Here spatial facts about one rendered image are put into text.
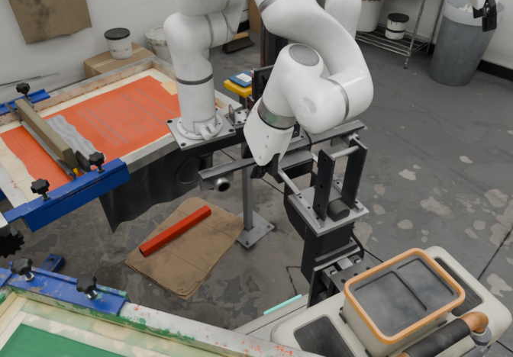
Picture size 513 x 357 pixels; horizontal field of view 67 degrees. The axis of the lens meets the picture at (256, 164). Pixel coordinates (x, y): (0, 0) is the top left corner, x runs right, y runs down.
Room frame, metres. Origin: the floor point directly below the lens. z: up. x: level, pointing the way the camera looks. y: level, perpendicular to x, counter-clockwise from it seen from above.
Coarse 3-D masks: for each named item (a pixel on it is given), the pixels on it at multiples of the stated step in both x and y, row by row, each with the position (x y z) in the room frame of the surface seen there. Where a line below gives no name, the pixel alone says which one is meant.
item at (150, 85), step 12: (132, 84) 1.44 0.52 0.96; (144, 84) 1.44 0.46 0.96; (156, 84) 1.44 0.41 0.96; (96, 96) 1.34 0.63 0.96; (108, 96) 1.34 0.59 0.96; (156, 96) 1.34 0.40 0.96; (168, 96) 1.34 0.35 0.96; (72, 108) 1.25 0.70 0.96; (84, 108) 1.25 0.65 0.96; (72, 120) 1.18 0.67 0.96; (12, 132) 1.10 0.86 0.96; (24, 132) 1.10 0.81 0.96; (84, 132) 1.10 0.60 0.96; (12, 144) 1.03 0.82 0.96; (24, 144) 1.03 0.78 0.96; (36, 144) 1.03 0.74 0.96; (24, 156) 0.97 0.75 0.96
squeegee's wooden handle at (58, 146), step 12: (24, 108) 1.09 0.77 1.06; (24, 120) 1.11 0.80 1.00; (36, 120) 1.02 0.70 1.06; (36, 132) 1.04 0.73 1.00; (48, 132) 0.96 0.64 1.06; (48, 144) 0.96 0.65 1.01; (60, 144) 0.90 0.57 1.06; (60, 156) 0.89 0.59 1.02; (72, 156) 0.88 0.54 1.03; (72, 168) 0.87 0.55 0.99
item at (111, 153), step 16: (176, 96) 1.34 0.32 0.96; (176, 112) 1.23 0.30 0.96; (160, 128) 1.12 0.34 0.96; (96, 144) 1.03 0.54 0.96; (128, 144) 1.03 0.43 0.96; (144, 144) 1.03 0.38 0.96; (32, 160) 0.95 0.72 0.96; (48, 160) 0.95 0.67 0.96; (32, 176) 0.87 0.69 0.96; (48, 176) 0.87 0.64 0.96; (64, 176) 0.87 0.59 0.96
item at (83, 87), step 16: (128, 64) 1.55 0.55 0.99; (144, 64) 1.56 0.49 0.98; (160, 64) 1.55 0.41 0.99; (96, 80) 1.41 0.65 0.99; (112, 80) 1.45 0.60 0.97; (64, 96) 1.31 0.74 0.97; (224, 96) 1.28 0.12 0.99; (224, 112) 1.17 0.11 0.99; (160, 144) 0.99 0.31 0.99; (176, 144) 1.01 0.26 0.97; (128, 160) 0.91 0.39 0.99; (144, 160) 0.93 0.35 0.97; (0, 176) 0.84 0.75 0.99; (16, 192) 0.77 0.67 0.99
